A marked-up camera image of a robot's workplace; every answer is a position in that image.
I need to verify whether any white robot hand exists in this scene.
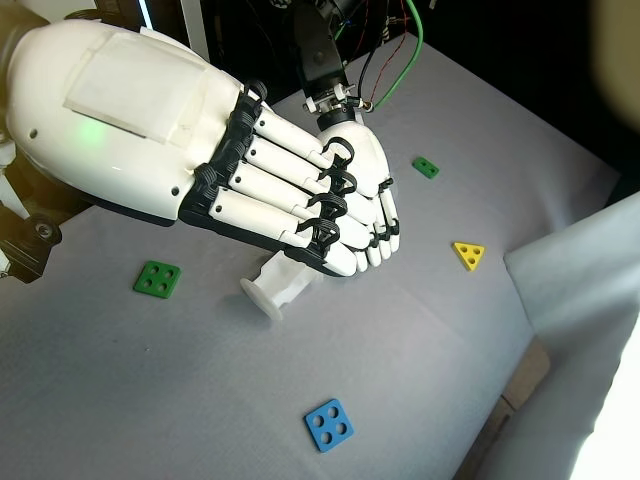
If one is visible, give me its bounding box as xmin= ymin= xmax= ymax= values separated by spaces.
xmin=5 ymin=18 xmax=377 ymax=279
xmin=315 ymin=115 xmax=403 ymax=274

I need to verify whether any large clear plastic syringe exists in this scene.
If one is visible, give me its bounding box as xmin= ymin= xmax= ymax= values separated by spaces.
xmin=238 ymin=249 xmax=326 ymax=321

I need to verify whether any green two-hole block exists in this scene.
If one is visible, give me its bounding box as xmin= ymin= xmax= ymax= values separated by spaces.
xmin=411 ymin=156 xmax=441 ymax=180

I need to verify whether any white column blue light strip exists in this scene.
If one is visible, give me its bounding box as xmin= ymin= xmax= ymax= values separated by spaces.
xmin=137 ymin=0 xmax=214 ymax=64

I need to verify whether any yellow triangle three-hole block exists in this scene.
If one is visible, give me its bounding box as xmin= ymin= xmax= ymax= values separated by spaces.
xmin=452 ymin=241 xmax=487 ymax=272

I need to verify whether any grey table cloth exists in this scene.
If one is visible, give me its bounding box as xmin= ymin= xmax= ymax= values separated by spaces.
xmin=0 ymin=32 xmax=624 ymax=480

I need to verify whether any green square four-hole block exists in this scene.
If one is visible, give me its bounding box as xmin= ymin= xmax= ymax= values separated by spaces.
xmin=132 ymin=260 xmax=182 ymax=300

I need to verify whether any light grey cloth panel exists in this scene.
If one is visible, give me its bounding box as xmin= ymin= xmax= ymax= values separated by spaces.
xmin=503 ymin=192 xmax=640 ymax=480

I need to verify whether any blurred beige object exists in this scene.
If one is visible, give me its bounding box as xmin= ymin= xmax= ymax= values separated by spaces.
xmin=587 ymin=0 xmax=640 ymax=131

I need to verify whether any brown cardboard piece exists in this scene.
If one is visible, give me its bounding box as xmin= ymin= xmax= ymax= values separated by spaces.
xmin=469 ymin=339 xmax=552 ymax=480

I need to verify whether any blue square four-hole block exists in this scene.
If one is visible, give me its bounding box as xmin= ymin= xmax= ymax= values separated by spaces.
xmin=303 ymin=398 xmax=357 ymax=454

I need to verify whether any green cable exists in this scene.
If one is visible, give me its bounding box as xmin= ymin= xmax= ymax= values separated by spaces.
xmin=372 ymin=0 xmax=426 ymax=112

